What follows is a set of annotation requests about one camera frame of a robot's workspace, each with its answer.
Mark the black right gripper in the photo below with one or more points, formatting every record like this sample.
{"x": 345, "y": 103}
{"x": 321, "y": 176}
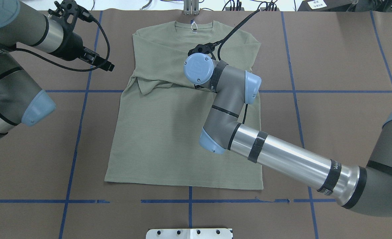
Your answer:
{"x": 199, "y": 87}

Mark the black power adapter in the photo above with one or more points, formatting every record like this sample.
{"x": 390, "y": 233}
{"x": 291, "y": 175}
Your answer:
{"x": 324, "y": 5}

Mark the aluminium frame post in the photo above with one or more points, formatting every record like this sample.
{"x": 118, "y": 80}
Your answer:
{"x": 191, "y": 7}

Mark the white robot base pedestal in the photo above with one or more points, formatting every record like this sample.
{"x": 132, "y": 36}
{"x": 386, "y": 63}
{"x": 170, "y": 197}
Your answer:
{"x": 190, "y": 233}

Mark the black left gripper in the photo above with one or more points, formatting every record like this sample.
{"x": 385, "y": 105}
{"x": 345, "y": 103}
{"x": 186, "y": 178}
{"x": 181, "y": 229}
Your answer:
{"x": 72, "y": 44}

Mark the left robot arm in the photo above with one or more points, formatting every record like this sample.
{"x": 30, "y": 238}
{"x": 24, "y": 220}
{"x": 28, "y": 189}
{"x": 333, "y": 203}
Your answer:
{"x": 22, "y": 100}

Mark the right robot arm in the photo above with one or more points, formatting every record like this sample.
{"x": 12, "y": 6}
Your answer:
{"x": 365, "y": 190}

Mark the green long-sleeve shirt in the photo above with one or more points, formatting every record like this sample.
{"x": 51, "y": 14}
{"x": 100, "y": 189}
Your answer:
{"x": 161, "y": 116}

